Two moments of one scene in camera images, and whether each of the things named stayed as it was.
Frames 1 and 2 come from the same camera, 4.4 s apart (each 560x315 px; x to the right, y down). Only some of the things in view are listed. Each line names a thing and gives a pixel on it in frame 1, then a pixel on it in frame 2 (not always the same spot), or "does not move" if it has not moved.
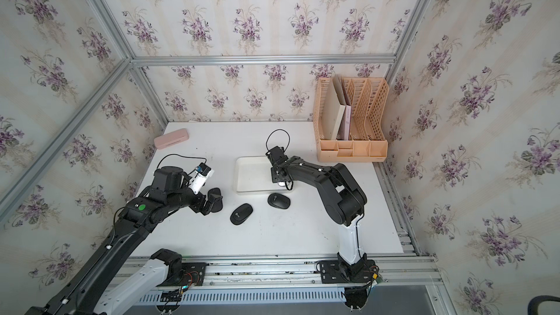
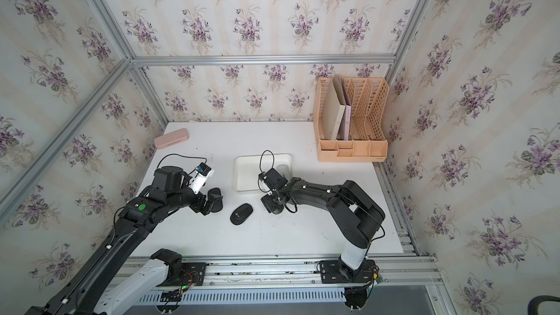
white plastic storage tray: (252, 174) does not move
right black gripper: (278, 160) to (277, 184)
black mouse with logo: (240, 214) does not move
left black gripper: (209, 205) does not move
